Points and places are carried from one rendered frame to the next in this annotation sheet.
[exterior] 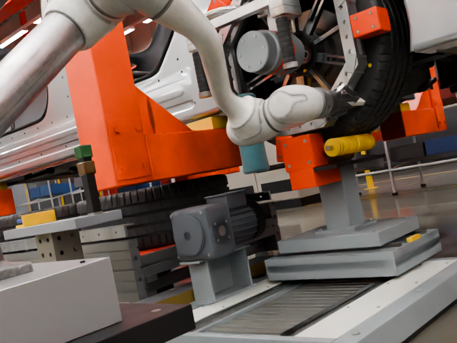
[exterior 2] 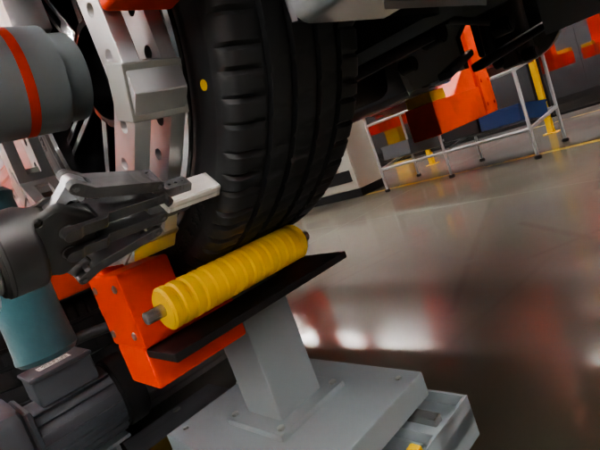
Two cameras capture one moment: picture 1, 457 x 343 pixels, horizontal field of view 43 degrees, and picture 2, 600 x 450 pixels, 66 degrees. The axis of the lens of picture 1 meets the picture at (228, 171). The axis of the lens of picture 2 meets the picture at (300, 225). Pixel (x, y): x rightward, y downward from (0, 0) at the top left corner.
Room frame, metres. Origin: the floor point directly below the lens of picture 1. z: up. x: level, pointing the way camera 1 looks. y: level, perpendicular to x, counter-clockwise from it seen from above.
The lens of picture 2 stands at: (1.29, -0.60, 0.63)
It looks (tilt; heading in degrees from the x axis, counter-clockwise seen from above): 7 degrees down; 7
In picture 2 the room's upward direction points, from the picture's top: 20 degrees counter-clockwise
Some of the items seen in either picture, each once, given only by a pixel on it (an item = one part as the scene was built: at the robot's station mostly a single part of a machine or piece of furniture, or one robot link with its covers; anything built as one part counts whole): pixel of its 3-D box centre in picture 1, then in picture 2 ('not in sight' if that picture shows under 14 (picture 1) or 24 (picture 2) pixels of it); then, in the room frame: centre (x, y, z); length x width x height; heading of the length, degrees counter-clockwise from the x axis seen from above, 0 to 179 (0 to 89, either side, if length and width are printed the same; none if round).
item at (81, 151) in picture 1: (83, 152); not in sight; (1.74, 0.42, 0.64); 0.04 x 0.04 x 0.04; 49
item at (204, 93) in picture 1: (201, 73); not in sight; (1.86, 0.03, 0.83); 0.04 x 0.04 x 0.16
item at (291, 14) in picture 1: (285, 7); not in sight; (1.66, -0.25, 0.93); 0.09 x 0.05 x 0.05; 139
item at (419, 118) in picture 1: (406, 109); (442, 95); (3.78, -1.22, 0.69); 0.52 x 0.17 x 0.35; 139
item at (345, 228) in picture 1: (341, 201); (268, 357); (2.05, -0.37, 0.32); 0.40 x 0.30 x 0.28; 49
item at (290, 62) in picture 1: (285, 41); not in sight; (1.63, -0.23, 0.83); 0.04 x 0.04 x 0.16
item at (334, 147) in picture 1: (350, 144); (237, 270); (1.92, -0.41, 0.51); 0.29 x 0.06 x 0.06; 139
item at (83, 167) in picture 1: (86, 168); not in sight; (1.74, 0.42, 0.59); 0.04 x 0.04 x 0.04; 49
